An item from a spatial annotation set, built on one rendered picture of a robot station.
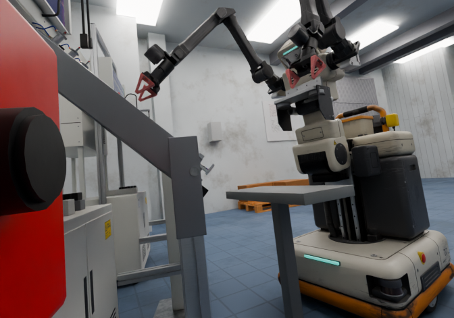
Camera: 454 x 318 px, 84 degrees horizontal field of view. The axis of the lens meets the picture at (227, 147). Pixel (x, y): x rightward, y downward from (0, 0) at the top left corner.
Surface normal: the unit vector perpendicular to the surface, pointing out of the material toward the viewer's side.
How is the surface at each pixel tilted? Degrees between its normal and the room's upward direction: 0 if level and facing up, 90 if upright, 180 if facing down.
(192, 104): 90
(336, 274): 90
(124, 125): 90
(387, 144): 90
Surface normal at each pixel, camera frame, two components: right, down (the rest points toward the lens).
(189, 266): 0.21, -0.13
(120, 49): 0.42, -0.14
